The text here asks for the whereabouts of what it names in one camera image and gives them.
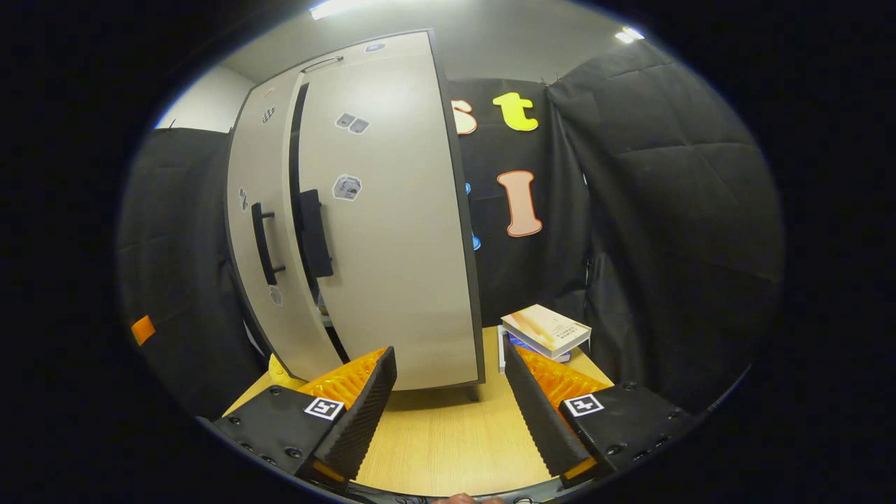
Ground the black quilted backdrop panel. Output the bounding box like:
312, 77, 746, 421
118, 127, 267, 421
549, 41, 785, 414

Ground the yellow rounded object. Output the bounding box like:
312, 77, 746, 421
268, 353, 309, 391

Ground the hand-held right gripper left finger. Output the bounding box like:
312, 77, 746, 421
210, 346, 398, 491

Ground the blue cover book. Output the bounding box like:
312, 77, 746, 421
507, 335, 571, 365

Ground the cream cover book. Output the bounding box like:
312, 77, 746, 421
500, 304, 593, 361

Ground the white and grey shoe cabinet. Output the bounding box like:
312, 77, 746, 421
224, 28, 486, 393

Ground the black backdrop cloth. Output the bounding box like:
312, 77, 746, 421
448, 77, 592, 330

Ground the white shoe cabinet door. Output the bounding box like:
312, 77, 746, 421
290, 66, 482, 391
225, 84, 344, 382

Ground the white cabinet drawer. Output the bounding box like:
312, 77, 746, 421
238, 29, 438, 106

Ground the black door handle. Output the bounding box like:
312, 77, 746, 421
251, 202, 286, 286
297, 189, 335, 279

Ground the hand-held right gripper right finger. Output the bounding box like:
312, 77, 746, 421
504, 343, 701, 491

